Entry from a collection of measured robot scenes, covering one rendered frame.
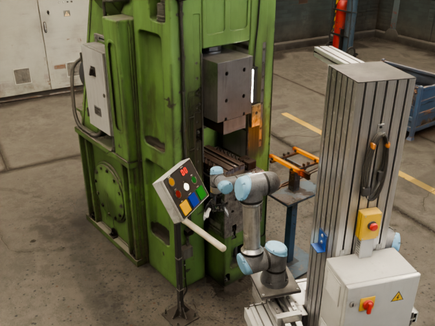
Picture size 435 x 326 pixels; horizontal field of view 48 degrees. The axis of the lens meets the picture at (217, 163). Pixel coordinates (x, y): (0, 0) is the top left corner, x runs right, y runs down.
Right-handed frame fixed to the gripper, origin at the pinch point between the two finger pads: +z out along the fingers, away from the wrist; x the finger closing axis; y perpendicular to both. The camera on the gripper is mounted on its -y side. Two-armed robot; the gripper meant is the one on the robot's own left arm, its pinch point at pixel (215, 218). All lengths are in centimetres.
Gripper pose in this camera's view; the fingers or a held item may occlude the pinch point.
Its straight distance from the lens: 302.5
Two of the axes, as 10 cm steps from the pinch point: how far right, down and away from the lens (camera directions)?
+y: 2.5, 4.3, -8.7
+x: 9.7, -1.1, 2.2
